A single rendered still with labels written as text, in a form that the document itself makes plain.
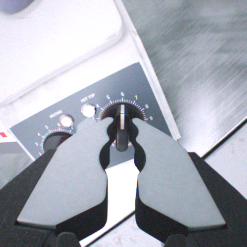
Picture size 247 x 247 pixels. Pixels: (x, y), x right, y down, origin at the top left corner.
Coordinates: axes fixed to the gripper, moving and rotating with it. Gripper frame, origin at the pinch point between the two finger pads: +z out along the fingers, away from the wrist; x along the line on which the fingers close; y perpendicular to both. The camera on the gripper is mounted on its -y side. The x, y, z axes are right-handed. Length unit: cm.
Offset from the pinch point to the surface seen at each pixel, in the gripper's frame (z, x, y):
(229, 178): 1.6, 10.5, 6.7
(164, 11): 10.7, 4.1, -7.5
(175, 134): 2.3, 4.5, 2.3
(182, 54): 8.1, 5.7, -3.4
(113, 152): 1.9, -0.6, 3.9
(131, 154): 1.9, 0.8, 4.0
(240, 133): 3.5, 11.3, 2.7
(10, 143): 7.4, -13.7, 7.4
